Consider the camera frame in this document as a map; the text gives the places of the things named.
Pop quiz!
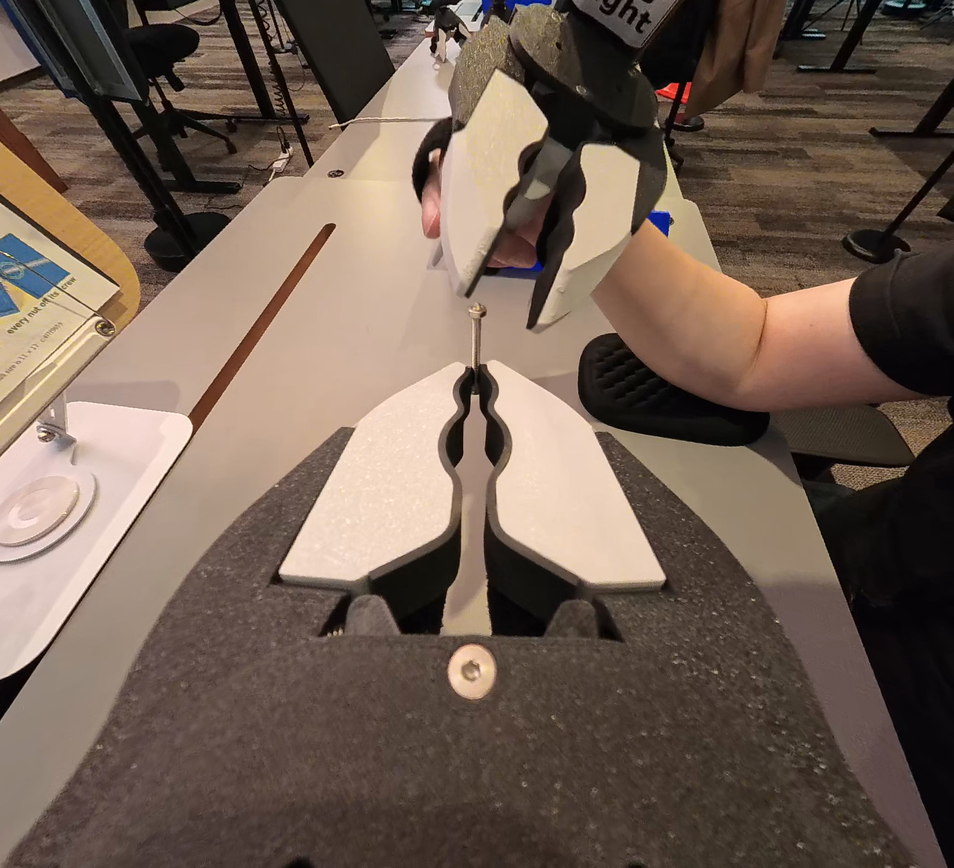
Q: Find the black elbow rest pad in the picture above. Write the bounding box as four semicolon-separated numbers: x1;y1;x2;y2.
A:
577;331;770;448

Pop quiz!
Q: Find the person's black shirt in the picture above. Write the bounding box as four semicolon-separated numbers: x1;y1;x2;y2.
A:
801;245;954;868

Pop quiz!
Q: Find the blue bin with black divider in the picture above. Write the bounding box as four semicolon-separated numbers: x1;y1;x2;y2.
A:
484;211;673;278

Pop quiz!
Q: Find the person's right hand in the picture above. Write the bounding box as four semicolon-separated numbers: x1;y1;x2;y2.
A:
419;192;552;273

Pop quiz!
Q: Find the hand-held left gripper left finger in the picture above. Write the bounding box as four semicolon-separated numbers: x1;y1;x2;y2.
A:
277;361;478;632

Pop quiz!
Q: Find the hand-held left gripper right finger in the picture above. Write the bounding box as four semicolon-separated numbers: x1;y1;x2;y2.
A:
476;360;668;627

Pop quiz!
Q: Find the grey desk with cable slot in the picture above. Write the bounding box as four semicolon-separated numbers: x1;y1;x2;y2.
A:
0;175;948;868

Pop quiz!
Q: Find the black pole stand round base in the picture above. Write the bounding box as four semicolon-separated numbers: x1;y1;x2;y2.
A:
842;151;954;265

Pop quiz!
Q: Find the person's right forearm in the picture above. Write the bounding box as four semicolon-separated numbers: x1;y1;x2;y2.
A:
591;218;869;413

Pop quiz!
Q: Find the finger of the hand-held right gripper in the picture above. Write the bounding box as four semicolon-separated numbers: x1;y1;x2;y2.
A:
440;67;553;300
525;141;645;332

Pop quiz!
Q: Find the black office chair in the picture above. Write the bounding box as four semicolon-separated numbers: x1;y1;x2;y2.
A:
121;22;239;155

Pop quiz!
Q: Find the tan coat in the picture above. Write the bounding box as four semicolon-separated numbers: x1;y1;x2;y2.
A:
689;0;811;118

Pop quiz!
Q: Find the white cable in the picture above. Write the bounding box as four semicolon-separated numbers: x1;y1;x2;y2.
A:
328;114;457;133

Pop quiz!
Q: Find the dark grey chair armrest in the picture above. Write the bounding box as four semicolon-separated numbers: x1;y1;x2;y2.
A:
775;402;916;468

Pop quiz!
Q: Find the black display panel on stand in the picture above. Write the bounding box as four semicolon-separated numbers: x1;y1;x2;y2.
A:
0;0;234;274

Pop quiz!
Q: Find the small black white gadget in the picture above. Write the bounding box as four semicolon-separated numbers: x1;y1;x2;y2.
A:
428;0;476;64

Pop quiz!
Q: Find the instruction sign on white stand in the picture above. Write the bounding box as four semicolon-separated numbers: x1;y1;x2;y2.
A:
0;138;193;680

